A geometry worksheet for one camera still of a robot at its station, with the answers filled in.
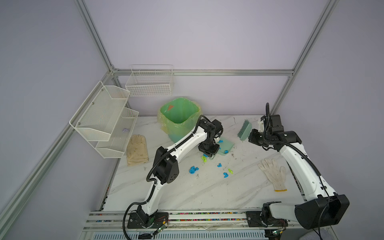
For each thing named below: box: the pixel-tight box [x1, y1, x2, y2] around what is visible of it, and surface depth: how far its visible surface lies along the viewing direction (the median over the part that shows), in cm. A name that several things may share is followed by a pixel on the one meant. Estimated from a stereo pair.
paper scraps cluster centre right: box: [217, 163, 234, 178], surface depth 92 cm
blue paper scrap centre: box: [188, 165, 200, 175], surface depth 92 cm
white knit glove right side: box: [257, 158, 288, 192], surface depth 92 cm
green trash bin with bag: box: [157, 97, 202, 143], surface depth 95 cm
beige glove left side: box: [126, 134, 149, 167], surface depth 103 cm
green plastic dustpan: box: [209, 140, 235, 160], surface depth 92 cm
